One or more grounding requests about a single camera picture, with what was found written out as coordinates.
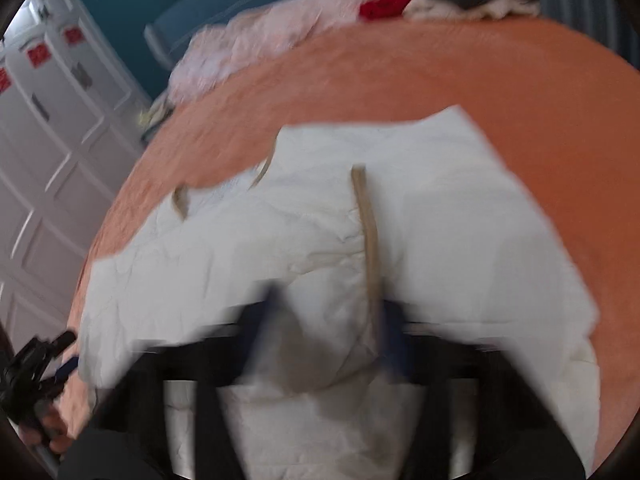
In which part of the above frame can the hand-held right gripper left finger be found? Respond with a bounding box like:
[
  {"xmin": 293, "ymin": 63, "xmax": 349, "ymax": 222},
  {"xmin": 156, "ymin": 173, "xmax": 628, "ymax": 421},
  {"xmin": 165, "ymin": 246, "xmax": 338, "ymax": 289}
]
[{"xmin": 60, "ymin": 284, "xmax": 297, "ymax": 480}]

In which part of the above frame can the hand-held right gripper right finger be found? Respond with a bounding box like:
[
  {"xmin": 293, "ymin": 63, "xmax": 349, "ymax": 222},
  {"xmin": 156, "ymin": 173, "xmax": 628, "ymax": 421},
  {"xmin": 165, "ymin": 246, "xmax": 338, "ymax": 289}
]
[{"xmin": 379, "ymin": 299, "xmax": 587, "ymax": 480}]

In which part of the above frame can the white panelled wardrobe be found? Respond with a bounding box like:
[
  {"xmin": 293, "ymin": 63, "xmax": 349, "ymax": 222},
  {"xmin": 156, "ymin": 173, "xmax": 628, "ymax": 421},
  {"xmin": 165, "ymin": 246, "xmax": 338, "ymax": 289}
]
[{"xmin": 0, "ymin": 0, "xmax": 151, "ymax": 356}]

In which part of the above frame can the pink crumpled cloth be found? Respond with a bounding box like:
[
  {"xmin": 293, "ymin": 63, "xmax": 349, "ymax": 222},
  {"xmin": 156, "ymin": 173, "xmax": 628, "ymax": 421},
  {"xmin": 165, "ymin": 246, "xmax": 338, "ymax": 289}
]
[{"xmin": 167, "ymin": 0, "xmax": 391, "ymax": 103}]

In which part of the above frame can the cream cloth on nightstand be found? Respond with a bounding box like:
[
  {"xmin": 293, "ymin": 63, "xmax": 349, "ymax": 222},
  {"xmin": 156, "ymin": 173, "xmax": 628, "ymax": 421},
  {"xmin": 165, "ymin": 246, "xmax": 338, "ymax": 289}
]
[{"xmin": 135, "ymin": 92, "xmax": 176, "ymax": 133}]

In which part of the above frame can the cream garment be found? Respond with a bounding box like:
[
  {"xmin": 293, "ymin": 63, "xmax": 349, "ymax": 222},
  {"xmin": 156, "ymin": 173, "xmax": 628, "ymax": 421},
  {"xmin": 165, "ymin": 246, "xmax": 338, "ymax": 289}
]
[{"xmin": 405, "ymin": 0, "xmax": 543, "ymax": 22}]

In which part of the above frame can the white quilted duvet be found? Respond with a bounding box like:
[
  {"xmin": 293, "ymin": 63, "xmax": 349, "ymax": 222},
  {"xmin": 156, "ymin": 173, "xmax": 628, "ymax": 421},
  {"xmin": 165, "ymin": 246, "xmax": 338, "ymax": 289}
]
[{"xmin": 77, "ymin": 105, "xmax": 601, "ymax": 480}]

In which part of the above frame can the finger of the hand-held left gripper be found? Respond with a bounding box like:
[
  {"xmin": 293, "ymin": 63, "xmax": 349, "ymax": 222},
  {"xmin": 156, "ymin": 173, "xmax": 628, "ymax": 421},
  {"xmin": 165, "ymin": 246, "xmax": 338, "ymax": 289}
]
[{"xmin": 50, "ymin": 355, "xmax": 83, "ymax": 383}]

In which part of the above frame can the blue padded headboard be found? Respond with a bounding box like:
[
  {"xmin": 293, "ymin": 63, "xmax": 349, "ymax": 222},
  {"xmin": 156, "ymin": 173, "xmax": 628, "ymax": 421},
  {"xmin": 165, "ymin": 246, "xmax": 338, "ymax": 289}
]
[{"xmin": 145, "ymin": 0, "xmax": 451, "ymax": 68}]

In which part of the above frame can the orange plush bed blanket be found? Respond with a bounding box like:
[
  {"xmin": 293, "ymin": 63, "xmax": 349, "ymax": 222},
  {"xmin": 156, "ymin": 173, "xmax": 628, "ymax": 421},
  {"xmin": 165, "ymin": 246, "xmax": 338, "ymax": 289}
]
[{"xmin": 65, "ymin": 15, "xmax": 640, "ymax": 476}]

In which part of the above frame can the person's left hand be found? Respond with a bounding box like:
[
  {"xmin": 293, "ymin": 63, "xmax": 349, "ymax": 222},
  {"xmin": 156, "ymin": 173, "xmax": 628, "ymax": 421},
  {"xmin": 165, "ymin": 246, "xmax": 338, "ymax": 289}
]
[{"xmin": 20, "ymin": 404, "xmax": 76, "ymax": 457}]

